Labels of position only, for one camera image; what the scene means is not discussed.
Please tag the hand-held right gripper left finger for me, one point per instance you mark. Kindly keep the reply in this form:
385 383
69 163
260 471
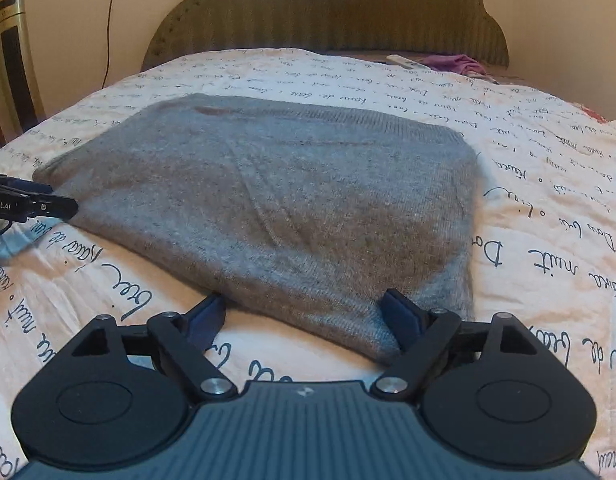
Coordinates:
207 317

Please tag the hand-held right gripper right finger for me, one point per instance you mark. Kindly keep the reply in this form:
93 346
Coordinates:
400 315

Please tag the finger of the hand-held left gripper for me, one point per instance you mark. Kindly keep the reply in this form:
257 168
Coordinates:
52 208
22 187

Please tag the grey sweater with navy sleeves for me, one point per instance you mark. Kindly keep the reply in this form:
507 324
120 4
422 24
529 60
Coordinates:
288 185

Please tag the light blue cloth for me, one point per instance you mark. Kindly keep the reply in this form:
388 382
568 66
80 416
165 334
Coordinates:
12 250

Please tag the gold tower heater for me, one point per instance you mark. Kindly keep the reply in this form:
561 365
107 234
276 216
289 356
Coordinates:
15 60

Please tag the white blanket with script print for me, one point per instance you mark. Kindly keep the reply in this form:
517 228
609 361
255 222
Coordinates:
538 210

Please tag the white remote control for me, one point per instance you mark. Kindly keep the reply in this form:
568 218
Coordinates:
405 61

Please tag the purple cloth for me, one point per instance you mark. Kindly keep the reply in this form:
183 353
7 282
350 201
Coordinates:
455 64

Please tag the floral cloth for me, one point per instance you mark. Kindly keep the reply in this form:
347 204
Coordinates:
595 112

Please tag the green upholstered headboard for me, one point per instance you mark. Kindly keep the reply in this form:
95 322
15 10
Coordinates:
328 10

